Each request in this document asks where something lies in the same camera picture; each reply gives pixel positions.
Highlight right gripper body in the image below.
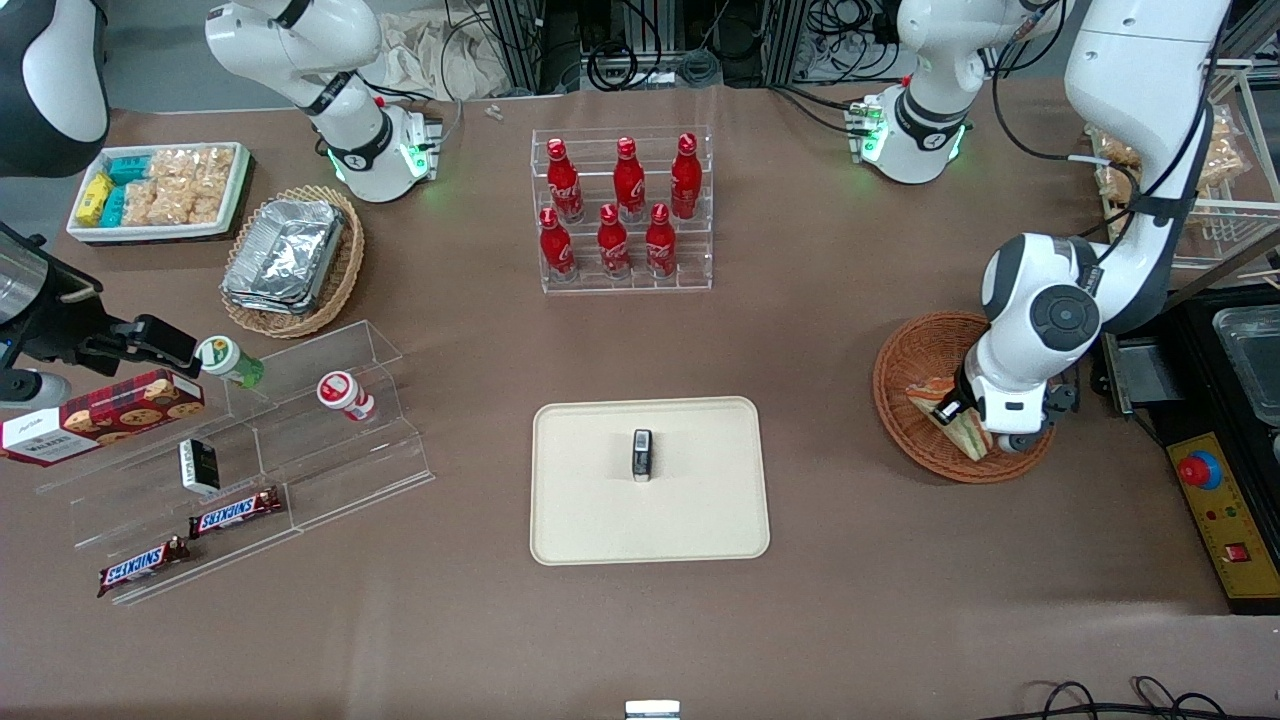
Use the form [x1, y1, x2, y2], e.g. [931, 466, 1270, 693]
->
[0, 228, 109, 366]

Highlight triangular sandwich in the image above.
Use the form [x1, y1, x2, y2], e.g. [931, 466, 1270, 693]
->
[905, 377, 996, 463]

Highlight brown round wicker basket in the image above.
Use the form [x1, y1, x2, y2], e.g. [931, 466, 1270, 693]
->
[872, 312, 1059, 485]

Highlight white rectangular snack tray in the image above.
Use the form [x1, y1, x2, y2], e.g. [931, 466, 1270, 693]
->
[67, 142, 251, 244]

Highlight light oval wicker basket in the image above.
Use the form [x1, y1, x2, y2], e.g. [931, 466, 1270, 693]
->
[220, 185, 366, 339]

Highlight beige rectangular tray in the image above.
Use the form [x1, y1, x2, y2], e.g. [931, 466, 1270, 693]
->
[530, 396, 771, 567]

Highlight red tartan cookie box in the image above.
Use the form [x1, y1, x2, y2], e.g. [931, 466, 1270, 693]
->
[0, 368, 206, 468]

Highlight green lidded cup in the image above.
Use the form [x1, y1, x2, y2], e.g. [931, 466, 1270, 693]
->
[197, 335, 266, 389]

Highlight silver foil container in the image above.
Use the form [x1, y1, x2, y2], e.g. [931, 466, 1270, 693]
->
[222, 280, 323, 317]
[232, 198, 346, 303]

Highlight small black white carton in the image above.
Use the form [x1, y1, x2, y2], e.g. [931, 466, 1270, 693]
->
[178, 438, 221, 496]

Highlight yellow snack packet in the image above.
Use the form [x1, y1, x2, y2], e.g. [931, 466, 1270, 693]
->
[78, 172, 114, 227]

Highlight black appliance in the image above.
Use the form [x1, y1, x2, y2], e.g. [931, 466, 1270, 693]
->
[1095, 230, 1280, 441]

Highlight brown Snickers bar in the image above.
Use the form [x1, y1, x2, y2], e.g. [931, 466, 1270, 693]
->
[97, 537, 191, 598]
[188, 487, 284, 539]

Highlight red lidded cup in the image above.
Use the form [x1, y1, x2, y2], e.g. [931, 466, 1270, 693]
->
[317, 371, 378, 423]

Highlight clear acrylic stepped shelf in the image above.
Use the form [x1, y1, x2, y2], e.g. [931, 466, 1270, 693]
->
[35, 320, 436, 606]

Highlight yellow black emergency stop box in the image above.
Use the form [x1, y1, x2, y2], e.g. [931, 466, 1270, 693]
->
[1165, 430, 1280, 614]

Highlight metal appliance pan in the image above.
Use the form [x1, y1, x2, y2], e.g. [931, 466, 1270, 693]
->
[1213, 305, 1280, 426]

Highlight clear acrylic bottle rack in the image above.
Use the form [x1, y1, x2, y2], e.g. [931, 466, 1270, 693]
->
[530, 127, 713, 294]

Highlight red cola bottle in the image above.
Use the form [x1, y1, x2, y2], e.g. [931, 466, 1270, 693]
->
[670, 133, 703, 221]
[645, 203, 678, 280]
[612, 137, 646, 223]
[538, 207, 578, 283]
[545, 138, 586, 223]
[597, 203, 632, 280]

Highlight beige crumpled cloth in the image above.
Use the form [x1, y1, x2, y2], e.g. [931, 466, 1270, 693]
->
[378, 12, 511, 101]

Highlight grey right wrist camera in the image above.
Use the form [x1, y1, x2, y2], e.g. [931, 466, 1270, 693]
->
[0, 370, 73, 410]

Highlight black floor cables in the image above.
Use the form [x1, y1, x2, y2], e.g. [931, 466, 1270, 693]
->
[1005, 677, 1280, 720]

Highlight white wire rack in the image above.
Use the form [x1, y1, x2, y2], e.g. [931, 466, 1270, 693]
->
[1085, 58, 1280, 268]

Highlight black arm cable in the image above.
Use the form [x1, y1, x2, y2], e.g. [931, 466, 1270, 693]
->
[990, 0, 1221, 263]

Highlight aluminium equipment frame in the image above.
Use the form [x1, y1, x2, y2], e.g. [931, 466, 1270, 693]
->
[487, 0, 801, 93]

